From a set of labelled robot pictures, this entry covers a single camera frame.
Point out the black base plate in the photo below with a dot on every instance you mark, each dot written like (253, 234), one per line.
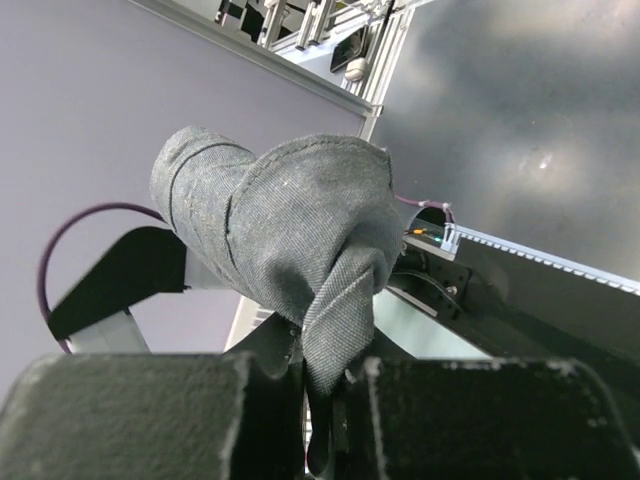
(508, 306)

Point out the left aluminium corner post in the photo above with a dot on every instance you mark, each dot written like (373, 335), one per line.
(342, 52)

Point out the grey long sleeve shirt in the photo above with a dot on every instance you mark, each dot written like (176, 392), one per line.
(309, 230)

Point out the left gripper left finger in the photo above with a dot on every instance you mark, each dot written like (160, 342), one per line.
(98, 416)

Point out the aluminium frame rail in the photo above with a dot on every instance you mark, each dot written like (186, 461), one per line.
(248, 317)

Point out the white slotted cable duct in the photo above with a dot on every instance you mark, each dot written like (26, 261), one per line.
(453, 235)

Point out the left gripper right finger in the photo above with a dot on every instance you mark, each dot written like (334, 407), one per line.
(487, 419)

